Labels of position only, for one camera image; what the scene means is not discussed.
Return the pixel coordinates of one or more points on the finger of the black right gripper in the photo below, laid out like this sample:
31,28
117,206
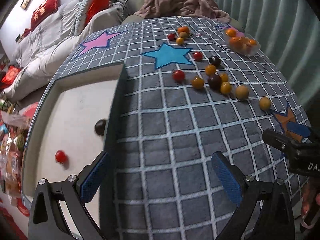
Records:
298,129

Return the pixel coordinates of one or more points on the yellow round fruit near star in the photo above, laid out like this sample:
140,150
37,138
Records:
265,103

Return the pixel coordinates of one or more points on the orange cherry tomato right cluster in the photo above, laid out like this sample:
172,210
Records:
224,77

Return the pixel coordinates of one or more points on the dark purple tomato in cluster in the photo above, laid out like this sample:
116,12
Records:
214,82

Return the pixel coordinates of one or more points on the pink blanket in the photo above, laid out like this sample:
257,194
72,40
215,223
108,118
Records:
185,8

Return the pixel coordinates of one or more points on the white tray with dark rim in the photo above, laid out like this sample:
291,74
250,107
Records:
65,120

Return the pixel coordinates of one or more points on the red round floor mat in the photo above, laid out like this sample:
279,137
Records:
29,110

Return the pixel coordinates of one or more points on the green striped curtain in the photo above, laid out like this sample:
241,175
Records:
288,32

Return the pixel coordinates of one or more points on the small red tomato far group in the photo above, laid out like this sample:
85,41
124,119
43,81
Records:
171,37

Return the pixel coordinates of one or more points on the orange cherry tomato upper cluster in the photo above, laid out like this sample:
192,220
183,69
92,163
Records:
210,70

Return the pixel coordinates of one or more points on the red cherry tomato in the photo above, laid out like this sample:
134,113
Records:
61,157
197,55
178,75

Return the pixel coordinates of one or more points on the orange mandarin on bowl top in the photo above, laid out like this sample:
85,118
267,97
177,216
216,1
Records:
230,32

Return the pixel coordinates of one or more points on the pile of snack packages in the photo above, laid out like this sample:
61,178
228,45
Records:
14,130

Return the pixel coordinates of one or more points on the grey checked star tablecloth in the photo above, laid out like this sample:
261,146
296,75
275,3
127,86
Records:
162,185

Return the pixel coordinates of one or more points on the clear glass fruit bowl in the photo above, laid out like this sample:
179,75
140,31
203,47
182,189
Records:
239,44

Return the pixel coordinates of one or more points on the small yellow tomato far group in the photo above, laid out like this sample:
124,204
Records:
180,41

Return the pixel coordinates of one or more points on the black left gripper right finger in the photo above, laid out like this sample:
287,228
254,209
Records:
275,220

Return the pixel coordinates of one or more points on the tan fruit far group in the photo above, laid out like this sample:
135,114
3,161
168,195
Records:
183,35

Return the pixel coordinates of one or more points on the red cushion at sofa end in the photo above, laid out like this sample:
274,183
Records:
7,78

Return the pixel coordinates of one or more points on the dark purple tomato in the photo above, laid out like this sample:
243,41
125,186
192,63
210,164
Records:
214,82
100,127
215,60

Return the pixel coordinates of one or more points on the red embroidered cushion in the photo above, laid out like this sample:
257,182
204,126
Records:
44,10

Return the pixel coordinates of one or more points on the white covered sofa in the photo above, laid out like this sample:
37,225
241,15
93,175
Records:
44,49

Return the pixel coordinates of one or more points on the red cherry tomato by star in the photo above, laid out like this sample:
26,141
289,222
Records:
197,55

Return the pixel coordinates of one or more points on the orange cherry tomato left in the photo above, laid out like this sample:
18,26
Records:
197,83

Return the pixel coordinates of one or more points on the orange cherry tomato cluster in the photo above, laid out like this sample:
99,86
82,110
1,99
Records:
225,88
224,77
210,70

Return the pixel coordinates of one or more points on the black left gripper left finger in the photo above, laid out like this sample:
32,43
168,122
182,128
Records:
46,219

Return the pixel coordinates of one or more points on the orange cherry tomato lower cluster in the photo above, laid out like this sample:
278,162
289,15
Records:
225,88

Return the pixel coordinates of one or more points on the orange mandarin right in bowl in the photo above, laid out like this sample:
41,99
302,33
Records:
252,42

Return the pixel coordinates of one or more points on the orange mandarin far group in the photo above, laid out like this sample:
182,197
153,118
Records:
184,29

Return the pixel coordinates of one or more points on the picture frame on wall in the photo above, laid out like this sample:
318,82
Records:
25,4

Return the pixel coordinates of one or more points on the tan round fruit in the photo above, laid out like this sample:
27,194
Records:
242,92

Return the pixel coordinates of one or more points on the person's hand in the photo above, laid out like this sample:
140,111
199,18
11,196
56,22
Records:
310,198

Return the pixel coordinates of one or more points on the red pillow on sofa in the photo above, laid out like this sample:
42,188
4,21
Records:
95,7

